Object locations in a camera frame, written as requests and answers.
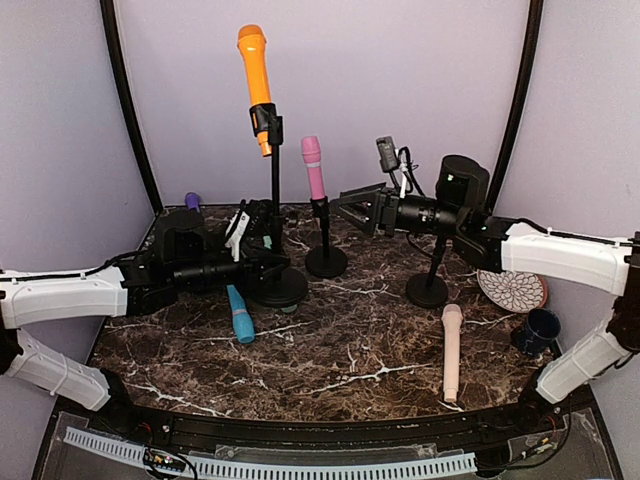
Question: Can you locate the black right corner post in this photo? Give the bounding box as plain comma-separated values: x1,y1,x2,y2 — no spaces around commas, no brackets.
486,0,544,213

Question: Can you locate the dark blue mug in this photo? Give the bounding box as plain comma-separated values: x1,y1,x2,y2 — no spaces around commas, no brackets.
511,308,561,357

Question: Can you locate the black aluminium rail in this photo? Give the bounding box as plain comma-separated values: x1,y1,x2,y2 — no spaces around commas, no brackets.
54,389,596,456

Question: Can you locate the black stand with orange microphone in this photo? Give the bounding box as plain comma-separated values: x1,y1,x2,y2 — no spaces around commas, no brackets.
249,103,308,313

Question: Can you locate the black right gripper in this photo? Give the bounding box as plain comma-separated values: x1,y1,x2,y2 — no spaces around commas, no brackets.
330,182,467,238

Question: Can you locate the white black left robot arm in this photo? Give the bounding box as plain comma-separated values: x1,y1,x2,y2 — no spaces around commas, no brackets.
1,209,290,436

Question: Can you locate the beige toy microphone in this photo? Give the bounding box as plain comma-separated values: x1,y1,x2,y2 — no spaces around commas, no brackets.
441,304,463,403

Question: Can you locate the black stand for beige microphone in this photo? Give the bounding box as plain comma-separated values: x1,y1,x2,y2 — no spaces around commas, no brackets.
405,236,448,309

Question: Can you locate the black stand with pink microphone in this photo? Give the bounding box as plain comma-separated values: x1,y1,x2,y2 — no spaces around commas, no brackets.
305,197,348,279

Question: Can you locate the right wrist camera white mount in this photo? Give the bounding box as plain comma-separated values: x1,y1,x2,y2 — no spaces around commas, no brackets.
376,136,425,198

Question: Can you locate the orange toy microphone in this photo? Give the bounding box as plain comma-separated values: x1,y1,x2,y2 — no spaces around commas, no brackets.
237,24,272,157

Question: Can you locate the black corner post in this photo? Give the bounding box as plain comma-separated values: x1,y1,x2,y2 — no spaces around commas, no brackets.
99,0,164,216
486,0,544,213

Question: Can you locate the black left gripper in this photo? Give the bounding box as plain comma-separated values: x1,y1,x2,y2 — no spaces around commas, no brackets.
170,241,290,298

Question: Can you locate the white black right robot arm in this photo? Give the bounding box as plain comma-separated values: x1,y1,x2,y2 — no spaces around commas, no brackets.
331,155,639,434

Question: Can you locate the black left corner post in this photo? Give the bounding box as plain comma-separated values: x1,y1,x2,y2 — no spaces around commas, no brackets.
99,0,164,216

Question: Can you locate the purple toy microphone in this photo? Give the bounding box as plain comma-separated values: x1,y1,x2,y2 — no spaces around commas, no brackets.
184,192,201,212

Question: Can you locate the white slotted cable duct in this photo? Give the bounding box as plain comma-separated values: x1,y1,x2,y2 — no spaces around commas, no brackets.
63,427,477,479

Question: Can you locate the white floral plate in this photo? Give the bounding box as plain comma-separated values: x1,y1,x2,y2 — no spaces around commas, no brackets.
476,270,548,313

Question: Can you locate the pink toy microphone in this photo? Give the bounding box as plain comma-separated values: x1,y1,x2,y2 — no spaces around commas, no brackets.
301,136,326,200

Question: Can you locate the blue toy microphone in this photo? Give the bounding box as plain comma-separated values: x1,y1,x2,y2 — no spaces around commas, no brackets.
226,285,255,344

